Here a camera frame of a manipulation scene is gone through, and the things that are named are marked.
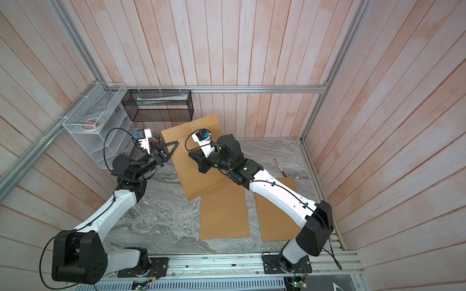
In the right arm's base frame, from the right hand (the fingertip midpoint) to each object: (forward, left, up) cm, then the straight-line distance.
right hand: (189, 154), depth 68 cm
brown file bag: (-9, -12, -34) cm, 37 cm away
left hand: (+3, +4, +2) cm, 5 cm away
